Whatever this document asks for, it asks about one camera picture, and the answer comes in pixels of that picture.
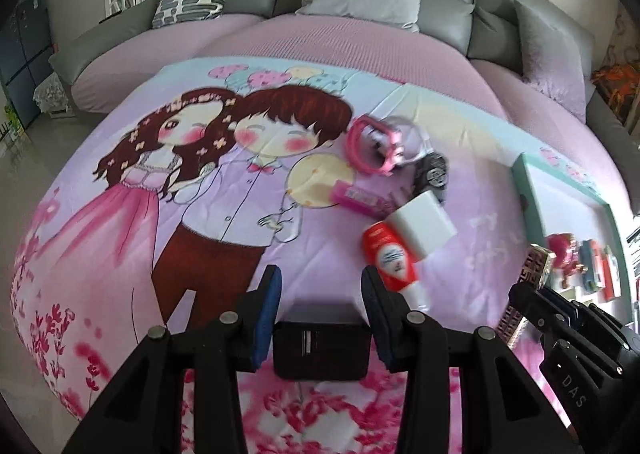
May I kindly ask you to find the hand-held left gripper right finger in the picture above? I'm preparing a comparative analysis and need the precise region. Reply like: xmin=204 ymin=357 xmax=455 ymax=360
xmin=361 ymin=265 xmax=583 ymax=454

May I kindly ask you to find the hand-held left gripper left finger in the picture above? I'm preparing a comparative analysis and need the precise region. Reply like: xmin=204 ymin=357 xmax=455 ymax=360
xmin=62 ymin=264 xmax=283 ymax=454

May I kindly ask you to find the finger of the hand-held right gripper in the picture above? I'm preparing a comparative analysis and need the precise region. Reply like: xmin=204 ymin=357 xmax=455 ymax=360
xmin=507 ymin=281 xmax=566 ymax=350
xmin=542 ymin=287 xmax=640 ymax=352

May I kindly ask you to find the gold patterned lighter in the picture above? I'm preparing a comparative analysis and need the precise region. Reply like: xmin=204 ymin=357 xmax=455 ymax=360
xmin=497 ymin=243 xmax=553 ymax=350

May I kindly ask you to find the coral plastic toy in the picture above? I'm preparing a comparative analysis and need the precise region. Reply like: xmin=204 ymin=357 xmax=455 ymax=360
xmin=602 ymin=254 xmax=623 ymax=302

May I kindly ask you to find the pink-haired doll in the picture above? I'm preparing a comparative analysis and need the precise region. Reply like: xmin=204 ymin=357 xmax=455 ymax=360
xmin=546 ymin=233 xmax=581 ymax=285

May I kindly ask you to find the black charger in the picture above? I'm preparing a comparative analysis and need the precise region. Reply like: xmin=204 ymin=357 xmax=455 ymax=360
xmin=272 ymin=303 xmax=372 ymax=381

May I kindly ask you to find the white charger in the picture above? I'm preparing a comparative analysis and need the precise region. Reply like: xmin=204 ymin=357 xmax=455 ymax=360
xmin=382 ymin=191 xmax=458 ymax=260

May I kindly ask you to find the teal cardboard tray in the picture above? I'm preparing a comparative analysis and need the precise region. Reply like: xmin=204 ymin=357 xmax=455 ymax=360
xmin=511 ymin=151 xmax=633 ymax=305

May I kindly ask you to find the pink translucent case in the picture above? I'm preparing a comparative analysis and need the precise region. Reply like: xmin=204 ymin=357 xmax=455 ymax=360
xmin=330 ymin=180 xmax=401 ymax=215

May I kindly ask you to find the black toy car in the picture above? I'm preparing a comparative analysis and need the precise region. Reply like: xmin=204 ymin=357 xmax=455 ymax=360
xmin=412 ymin=151 xmax=451 ymax=195

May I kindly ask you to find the pink wrist band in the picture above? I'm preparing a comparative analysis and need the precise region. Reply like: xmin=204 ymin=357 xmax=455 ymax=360
xmin=346 ymin=115 xmax=403 ymax=177

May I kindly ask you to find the red and white tube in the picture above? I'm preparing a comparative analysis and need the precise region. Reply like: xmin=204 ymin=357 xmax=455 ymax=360
xmin=362 ymin=220 xmax=431 ymax=312

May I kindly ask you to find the printed cartoon blanket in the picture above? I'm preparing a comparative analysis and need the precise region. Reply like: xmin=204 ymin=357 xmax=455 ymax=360
xmin=10 ymin=57 xmax=640 ymax=454

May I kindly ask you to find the orange fabric decoration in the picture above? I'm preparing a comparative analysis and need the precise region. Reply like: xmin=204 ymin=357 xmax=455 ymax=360
xmin=590 ymin=64 xmax=640 ymax=127

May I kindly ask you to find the patterned curtain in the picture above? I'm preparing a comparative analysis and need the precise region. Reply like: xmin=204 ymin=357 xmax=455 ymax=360
xmin=602 ymin=9 xmax=640 ymax=80

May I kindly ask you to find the pink sofa cover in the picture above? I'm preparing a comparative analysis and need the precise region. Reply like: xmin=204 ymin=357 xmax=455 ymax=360
xmin=70 ymin=14 xmax=588 ymax=135

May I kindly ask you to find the white lace-covered box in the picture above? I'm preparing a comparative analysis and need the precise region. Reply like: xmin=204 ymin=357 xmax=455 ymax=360
xmin=32 ymin=72 xmax=76 ymax=117

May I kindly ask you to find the green and white floor object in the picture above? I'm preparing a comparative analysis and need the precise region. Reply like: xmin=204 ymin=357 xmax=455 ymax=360
xmin=0 ymin=102 xmax=23 ymax=145

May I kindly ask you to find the dark blue cabinet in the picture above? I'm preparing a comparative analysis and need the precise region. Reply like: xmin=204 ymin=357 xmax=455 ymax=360
xmin=0 ymin=0 xmax=53 ymax=130

